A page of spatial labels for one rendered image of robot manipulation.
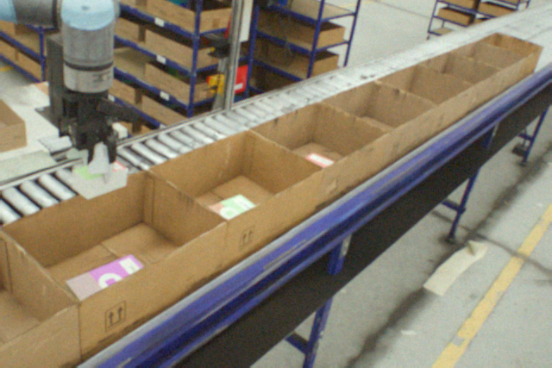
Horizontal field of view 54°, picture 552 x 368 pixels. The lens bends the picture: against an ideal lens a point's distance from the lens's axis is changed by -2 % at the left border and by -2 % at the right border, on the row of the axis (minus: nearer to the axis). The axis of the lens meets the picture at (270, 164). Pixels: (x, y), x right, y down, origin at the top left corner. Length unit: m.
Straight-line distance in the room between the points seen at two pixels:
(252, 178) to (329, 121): 0.40
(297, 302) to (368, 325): 0.95
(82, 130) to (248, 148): 0.71
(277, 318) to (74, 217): 0.66
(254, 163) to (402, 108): 0.79
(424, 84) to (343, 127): 0.79
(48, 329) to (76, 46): 0.50
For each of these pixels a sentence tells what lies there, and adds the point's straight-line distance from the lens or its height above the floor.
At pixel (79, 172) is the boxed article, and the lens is 1.20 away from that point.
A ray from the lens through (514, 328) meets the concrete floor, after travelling 2.96.
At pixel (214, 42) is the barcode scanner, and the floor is 1.07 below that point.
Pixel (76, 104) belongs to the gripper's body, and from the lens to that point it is 1.11.
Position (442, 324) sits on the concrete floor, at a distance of 2.79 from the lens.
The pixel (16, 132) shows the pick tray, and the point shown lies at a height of 0.82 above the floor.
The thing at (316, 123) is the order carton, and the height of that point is 0.96.
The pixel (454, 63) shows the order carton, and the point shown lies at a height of 1.00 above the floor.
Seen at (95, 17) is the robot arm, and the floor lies 1.50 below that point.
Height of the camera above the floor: 1.79
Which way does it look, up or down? 30 degrees down
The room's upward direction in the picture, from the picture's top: 9 degrees clockwise
